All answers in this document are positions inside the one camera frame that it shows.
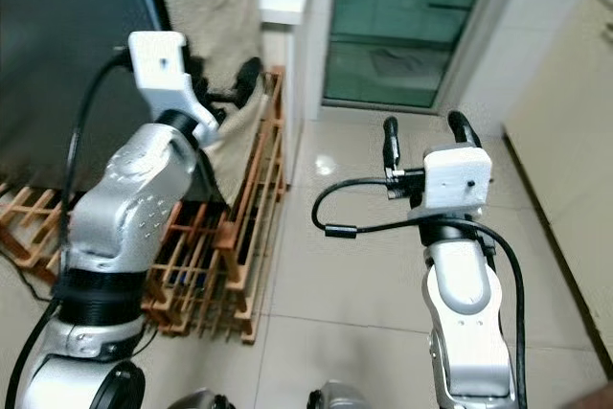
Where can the glass sliding door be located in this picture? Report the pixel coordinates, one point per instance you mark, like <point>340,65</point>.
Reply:
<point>402,7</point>

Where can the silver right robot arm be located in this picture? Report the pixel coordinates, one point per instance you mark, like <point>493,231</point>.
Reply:
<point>460,294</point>

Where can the beige side cabinet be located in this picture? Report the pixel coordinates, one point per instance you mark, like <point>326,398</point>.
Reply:
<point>565,141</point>

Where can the wooden slatted rack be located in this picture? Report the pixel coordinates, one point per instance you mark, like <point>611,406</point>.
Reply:
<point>201,265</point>

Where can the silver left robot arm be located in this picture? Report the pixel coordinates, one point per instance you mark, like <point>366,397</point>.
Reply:
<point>129,217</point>

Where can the grey robot leg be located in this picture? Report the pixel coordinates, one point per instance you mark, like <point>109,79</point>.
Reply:
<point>201,399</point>
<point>340,397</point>

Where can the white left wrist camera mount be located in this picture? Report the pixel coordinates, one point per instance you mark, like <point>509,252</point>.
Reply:
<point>158,64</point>

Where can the grey robot right leg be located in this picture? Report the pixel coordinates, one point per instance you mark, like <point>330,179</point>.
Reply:
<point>340,397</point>

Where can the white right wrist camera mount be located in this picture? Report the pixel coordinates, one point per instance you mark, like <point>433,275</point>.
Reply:
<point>455,179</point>

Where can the beige cloth cover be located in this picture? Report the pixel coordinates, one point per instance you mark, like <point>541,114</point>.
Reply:
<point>211,7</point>

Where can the grey robot left leg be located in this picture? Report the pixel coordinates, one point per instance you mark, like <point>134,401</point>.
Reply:
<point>201,399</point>

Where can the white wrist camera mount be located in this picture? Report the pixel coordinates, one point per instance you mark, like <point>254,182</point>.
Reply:
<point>455,179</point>
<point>158,64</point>

